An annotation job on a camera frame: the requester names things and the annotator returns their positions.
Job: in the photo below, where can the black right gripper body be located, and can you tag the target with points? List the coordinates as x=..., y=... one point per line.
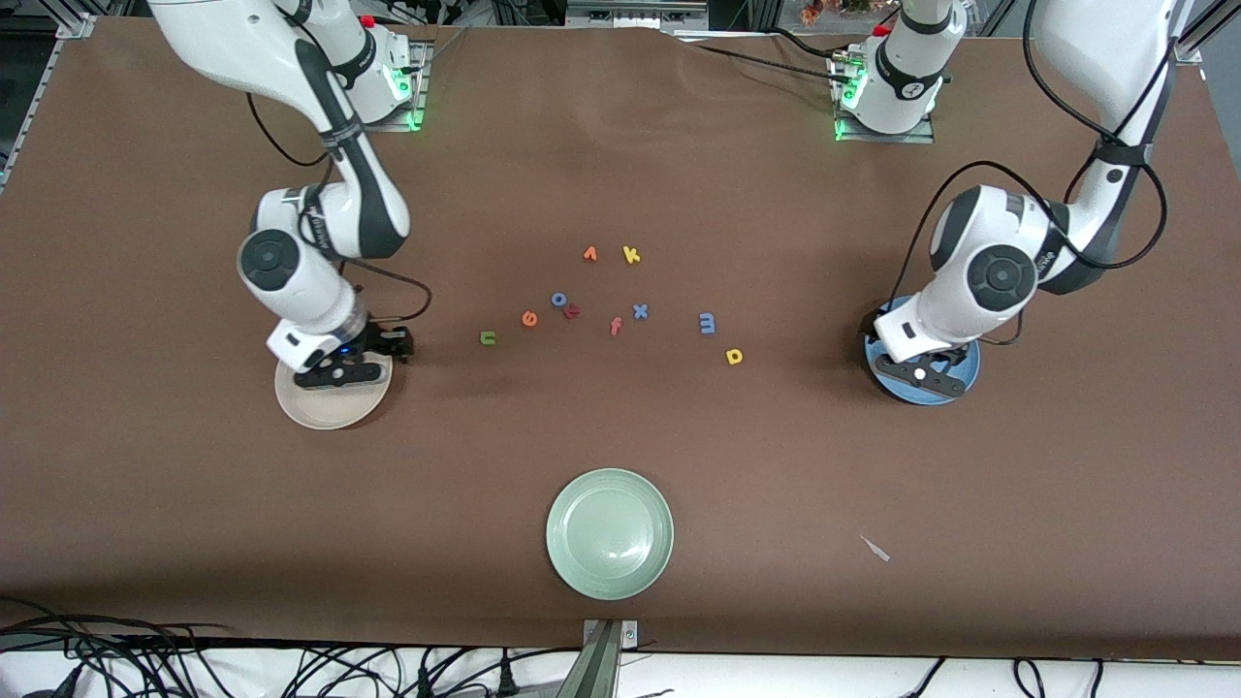
x=374, y=338

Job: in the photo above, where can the blue foam letter m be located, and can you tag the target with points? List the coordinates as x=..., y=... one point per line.
x=714, y=324

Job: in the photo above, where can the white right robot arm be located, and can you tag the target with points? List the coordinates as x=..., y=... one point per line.
x=291, y=262

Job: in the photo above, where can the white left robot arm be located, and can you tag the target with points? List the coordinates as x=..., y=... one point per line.
x=999, y=276

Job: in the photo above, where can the blue plate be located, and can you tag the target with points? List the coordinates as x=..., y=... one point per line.
x=955, y=393

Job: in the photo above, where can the beige plate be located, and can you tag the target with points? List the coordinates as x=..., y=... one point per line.
x=330, y=407

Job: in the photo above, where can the white tape scrap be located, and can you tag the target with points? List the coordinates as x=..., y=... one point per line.
x=875, y=549

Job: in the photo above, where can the pale green plate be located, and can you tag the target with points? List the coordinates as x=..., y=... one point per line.
x=609, y=533

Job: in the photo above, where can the orange dried flowers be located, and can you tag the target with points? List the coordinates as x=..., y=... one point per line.
x=814, y=12

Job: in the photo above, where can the aluminium corner profile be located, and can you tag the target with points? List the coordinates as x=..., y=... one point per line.
x=1194, y=53
x=76, y=26

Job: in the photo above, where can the grey metal beam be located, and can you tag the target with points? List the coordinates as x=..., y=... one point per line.
x=630, y=15

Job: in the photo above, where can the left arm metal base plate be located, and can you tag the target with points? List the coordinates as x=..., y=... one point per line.
x=911, y=139

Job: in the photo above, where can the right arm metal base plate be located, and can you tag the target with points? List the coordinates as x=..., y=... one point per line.
x=388, y=126

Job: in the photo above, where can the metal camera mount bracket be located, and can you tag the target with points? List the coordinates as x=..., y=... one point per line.
x=606, y=640

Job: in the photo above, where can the aluminium side rail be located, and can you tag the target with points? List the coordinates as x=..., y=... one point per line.
x=32, y=97

